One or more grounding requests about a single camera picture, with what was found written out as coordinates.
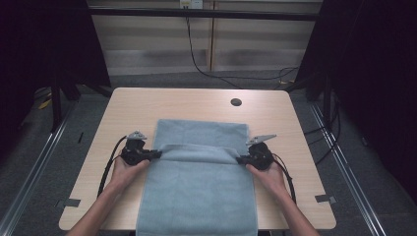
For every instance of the yellow floor item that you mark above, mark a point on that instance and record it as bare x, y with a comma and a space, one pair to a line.
45, 104

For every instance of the person's left hand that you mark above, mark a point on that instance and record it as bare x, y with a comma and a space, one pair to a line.
126, 177

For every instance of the small black floor tape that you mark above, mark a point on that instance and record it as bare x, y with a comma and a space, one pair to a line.
80, 137

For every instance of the black horizontal frame bar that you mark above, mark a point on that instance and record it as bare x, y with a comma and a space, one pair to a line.
203, 13

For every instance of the black metal stand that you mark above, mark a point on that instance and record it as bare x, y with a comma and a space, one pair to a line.
56, 105
327, 101

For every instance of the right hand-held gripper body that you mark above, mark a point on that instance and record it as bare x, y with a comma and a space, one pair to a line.
260, 155

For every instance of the grey tape strip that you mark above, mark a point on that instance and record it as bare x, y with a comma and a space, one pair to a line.
325, 198
70, 203

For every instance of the dark round table grommet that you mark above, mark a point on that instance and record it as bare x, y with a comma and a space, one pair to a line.
236, 102

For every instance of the white wall outlet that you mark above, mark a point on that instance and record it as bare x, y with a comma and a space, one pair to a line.
191, 3

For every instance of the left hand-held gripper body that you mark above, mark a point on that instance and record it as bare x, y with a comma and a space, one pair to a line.
134, 154

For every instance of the person's right hand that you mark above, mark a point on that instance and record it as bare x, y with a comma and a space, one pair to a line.
272, 180

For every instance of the metal floor rail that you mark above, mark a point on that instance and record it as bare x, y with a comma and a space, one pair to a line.
347, 177
32, 173

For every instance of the light blue towel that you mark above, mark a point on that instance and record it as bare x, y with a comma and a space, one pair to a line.
196, 190

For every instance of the dark curtain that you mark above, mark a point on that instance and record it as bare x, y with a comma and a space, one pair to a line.
42, 49
373, 82

